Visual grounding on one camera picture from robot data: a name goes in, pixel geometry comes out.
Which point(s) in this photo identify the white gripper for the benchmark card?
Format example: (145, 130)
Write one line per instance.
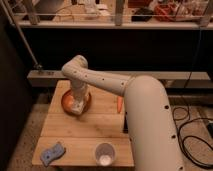
(77, 106)

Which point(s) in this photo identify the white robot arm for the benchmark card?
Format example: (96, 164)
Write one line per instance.
(151, 127)

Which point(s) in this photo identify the orange ceramic bowl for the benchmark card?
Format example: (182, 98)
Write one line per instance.
(67, 99)

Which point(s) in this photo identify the orange carrot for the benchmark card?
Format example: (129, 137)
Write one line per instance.
(119, 104)

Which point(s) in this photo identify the blue sponge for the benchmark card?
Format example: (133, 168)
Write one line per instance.
(51, 154)

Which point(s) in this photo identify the diagonal metal pole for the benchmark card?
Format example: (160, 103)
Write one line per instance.
(37, 65)

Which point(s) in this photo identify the black object on shelf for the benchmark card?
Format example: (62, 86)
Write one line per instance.
(142, 15)

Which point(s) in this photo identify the red orange items on shelf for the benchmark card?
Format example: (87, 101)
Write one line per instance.
(173, 12)

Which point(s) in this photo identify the metal shelf rail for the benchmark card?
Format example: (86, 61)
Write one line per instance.
(69, 21)

